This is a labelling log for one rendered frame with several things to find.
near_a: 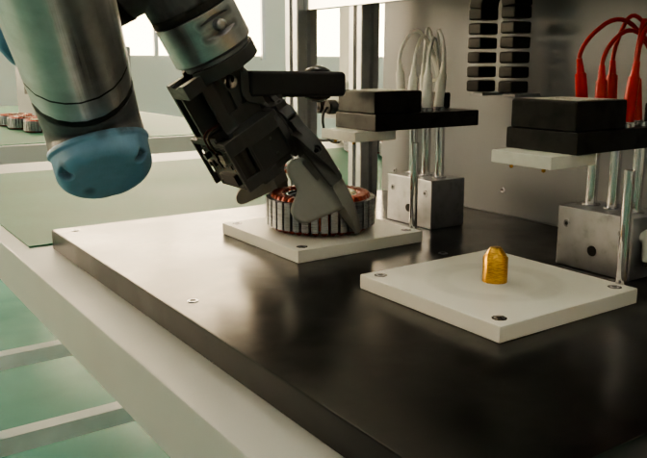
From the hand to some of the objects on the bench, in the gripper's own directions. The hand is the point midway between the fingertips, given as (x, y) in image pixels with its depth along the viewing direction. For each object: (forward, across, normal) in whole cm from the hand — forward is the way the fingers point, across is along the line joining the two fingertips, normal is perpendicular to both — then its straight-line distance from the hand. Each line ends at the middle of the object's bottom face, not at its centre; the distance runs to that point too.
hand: (323, 215), depth 78 cm
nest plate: (+2, 0, -2) cm, 2 cm away
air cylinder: (+9, 0, +11) cm, 14 cm away
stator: (+1, 0, -1) cm, 1 cm away
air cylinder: (+9, +24, +11) cm, 28 cm away
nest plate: (+2, +24, -2) cm, 24 cm away
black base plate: (+4, +12, -1) cm, 13 cm away
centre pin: (+1, +24, -1) cm, 24 cm away
